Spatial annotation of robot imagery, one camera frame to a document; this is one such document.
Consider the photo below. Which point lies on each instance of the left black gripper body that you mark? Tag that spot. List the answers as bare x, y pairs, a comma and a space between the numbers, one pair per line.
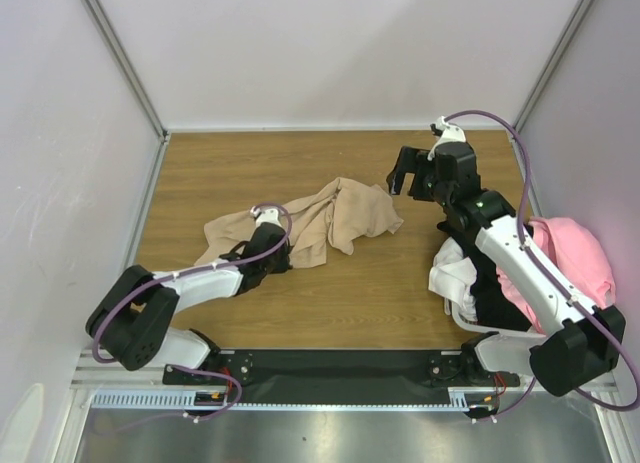
276, 264

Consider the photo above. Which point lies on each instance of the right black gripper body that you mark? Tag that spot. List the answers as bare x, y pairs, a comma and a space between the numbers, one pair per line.
422, 170

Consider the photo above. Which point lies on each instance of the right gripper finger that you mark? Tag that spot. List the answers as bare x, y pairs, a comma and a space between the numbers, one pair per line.
413, 160
395, 179

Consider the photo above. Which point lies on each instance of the beige t shirt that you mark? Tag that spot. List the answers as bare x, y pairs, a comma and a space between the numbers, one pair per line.
342, 211

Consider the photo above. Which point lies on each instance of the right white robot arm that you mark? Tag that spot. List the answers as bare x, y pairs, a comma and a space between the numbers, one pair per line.
578, 341

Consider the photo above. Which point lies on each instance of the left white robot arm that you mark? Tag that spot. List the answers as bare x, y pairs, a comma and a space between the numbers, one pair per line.
131, 323

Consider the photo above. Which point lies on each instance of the white t shirt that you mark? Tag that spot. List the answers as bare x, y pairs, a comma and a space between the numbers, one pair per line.
451, 276

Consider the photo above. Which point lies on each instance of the black t shirt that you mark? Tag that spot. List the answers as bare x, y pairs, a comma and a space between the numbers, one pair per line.
492, 306

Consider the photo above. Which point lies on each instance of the pink t shirt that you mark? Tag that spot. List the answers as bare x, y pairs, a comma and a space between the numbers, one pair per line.
578, 255

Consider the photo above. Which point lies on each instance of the white laundry basket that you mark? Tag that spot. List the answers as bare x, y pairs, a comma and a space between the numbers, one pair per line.
454, 311

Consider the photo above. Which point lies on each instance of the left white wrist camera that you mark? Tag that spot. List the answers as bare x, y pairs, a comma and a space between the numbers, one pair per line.
265, 215

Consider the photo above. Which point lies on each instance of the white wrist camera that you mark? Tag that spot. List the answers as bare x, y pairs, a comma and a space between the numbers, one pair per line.
446, 132
265, 215

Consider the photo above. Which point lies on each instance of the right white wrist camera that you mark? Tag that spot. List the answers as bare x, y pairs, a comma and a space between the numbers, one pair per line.
446, 132

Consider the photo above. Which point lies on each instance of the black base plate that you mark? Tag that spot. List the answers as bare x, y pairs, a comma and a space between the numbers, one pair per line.
362, 371

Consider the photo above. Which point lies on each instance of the slotted cable duct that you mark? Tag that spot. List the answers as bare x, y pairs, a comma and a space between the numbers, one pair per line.
439, 399

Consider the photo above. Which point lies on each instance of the right aluminium frame post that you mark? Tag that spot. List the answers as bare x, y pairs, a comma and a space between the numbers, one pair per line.
551, 64

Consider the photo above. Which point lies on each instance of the aluminium frame post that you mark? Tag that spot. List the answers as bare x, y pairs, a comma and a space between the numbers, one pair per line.
551, 64
116, 49

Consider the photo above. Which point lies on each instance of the left aluminium frame post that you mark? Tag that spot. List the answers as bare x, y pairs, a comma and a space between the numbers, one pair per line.
116, 49

